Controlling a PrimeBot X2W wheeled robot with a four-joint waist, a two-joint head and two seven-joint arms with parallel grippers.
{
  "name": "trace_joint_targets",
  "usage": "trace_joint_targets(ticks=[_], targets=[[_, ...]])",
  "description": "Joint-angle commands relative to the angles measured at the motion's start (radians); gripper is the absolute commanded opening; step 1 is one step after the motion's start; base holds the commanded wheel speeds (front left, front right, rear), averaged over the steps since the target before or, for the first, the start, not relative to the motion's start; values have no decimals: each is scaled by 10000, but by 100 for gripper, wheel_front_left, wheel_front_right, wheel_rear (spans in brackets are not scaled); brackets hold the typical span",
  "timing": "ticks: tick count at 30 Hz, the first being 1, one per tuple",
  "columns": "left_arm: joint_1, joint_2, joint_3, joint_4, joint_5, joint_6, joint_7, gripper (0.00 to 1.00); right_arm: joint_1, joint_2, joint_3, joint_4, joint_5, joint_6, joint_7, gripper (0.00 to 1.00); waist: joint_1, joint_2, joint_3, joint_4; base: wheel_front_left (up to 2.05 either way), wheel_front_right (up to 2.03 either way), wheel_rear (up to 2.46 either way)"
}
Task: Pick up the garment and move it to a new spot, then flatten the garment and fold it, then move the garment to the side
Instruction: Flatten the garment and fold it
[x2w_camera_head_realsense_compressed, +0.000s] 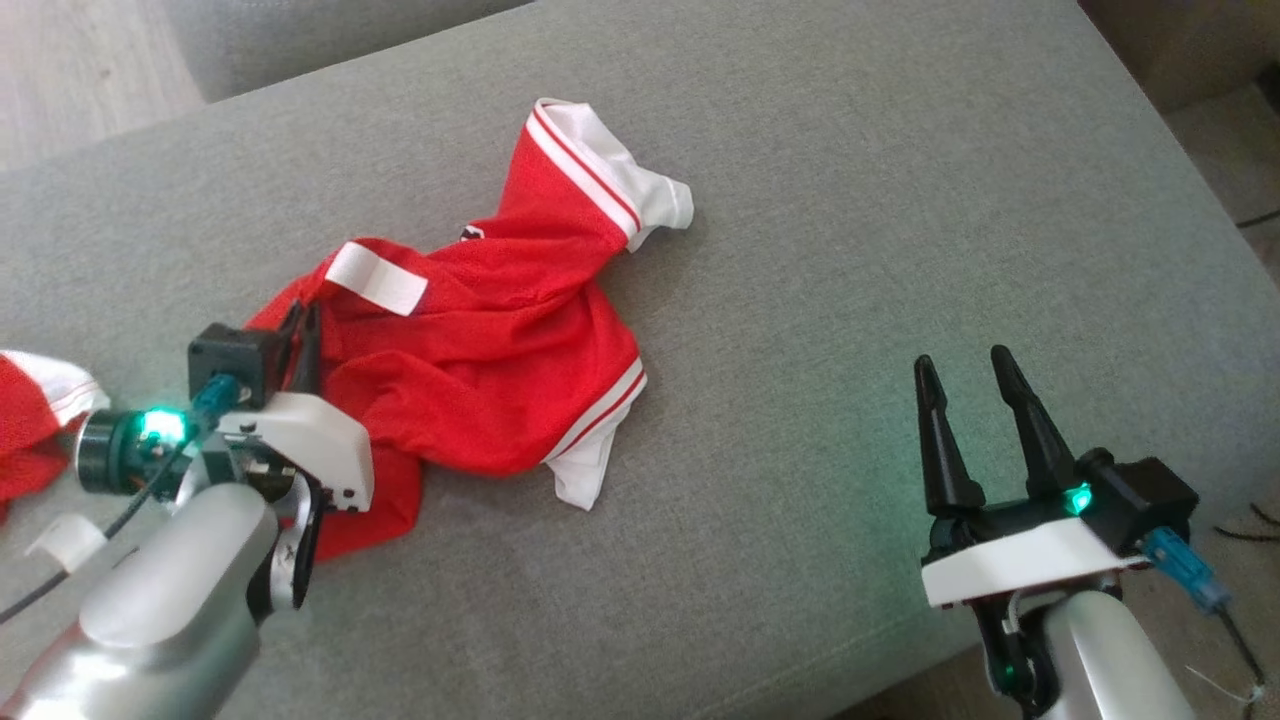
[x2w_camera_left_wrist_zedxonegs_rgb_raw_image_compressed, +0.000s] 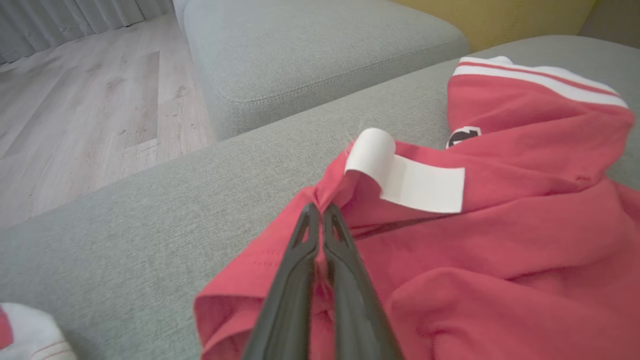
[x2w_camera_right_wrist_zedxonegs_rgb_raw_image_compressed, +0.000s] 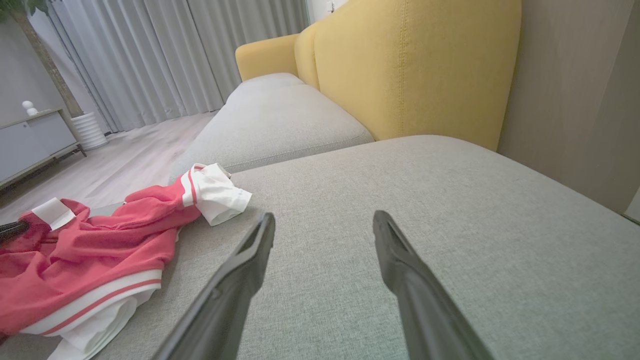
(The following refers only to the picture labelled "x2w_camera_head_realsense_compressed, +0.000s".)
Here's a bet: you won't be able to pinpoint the small grey sofa cushion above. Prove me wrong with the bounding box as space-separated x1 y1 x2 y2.
165 0 531 103

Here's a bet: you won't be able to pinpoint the white cable clip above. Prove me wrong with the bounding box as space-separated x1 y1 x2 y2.
25 513 108 573

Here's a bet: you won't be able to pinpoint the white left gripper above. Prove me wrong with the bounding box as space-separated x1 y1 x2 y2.
78 300 375 513

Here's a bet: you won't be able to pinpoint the left arm cable, blue plug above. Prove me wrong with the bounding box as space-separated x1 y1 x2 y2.
0 372 243 626

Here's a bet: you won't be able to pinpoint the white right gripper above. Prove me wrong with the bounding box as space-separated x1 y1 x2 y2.
913 345 1151 611

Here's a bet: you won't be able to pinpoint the right arm cable, blue plug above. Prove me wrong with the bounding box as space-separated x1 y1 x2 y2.
1140 527 1271 691

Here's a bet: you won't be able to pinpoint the arm cable, blue plug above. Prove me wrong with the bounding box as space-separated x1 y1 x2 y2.
1140 527 1271 691
0 372 243 626

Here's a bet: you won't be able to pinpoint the large grey sofa seat cushion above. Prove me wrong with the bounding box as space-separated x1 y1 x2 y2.
0 0 1280 720

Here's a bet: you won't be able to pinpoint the red shorts with white trim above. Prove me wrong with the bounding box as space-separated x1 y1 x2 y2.
0 350 111 526

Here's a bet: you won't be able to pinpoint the red Bulls 23 jersey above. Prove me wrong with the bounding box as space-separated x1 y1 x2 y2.
245 97 695 563

